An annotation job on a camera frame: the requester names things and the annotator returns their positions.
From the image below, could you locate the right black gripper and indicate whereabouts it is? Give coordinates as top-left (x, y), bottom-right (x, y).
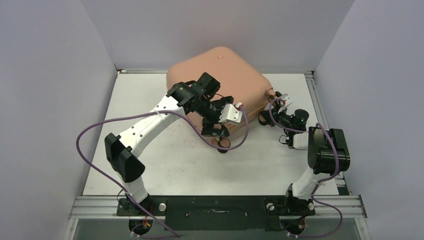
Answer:
top-left (262, 103), bottom-right (295, 132)

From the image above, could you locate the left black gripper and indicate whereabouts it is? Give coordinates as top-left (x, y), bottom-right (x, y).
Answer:
top-left (195, 97), bottom-right (233, 138)

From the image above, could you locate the pink hard-shell suitcase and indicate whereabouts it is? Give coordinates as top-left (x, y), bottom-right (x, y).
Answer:
top-left (166, 46), bottom-right (275, 153)

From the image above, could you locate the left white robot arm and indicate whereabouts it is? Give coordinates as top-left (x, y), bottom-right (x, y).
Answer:
top-left (104, 72), bottom-right (234, 215)

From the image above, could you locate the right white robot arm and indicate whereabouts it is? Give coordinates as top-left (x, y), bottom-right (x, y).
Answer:
top-left (260, 106), bottom-right (351, 214)

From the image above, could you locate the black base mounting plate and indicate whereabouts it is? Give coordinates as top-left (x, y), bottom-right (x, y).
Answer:
top-left (116, 195), bottom-right (316, 233)

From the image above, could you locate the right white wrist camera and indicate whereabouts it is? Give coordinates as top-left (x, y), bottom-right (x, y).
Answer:
top-left (278, 93), bottom-right (294, 109)

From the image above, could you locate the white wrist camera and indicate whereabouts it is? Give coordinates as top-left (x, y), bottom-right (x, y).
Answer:
top-left (278, 93), bottom-right (294, 109)
top-left (218, 102), bottom-right (243, 125)

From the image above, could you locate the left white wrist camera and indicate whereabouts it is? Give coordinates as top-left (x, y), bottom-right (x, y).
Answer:
top-left (218, 102), bottom-right (243, 125)

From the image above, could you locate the aluminium frame rail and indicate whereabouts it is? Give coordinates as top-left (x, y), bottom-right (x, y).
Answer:
top-left (64, 194), bottom-right (371, 240)

